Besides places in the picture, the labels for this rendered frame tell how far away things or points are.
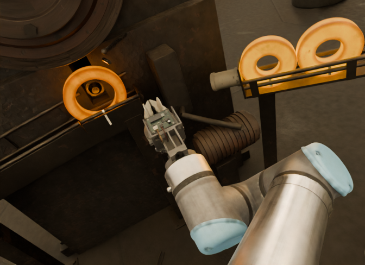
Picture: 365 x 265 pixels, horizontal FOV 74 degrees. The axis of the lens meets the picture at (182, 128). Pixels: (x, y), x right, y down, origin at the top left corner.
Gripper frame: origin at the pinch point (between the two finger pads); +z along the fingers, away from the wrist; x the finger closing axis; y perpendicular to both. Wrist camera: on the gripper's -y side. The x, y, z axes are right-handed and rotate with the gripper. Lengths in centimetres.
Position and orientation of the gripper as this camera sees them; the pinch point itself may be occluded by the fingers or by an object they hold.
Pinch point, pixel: (151, 106)
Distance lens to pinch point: 63.2
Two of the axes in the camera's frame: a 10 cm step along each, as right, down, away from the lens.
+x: -8.9, 4.3, -1.2
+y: -1.4, -5.4, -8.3
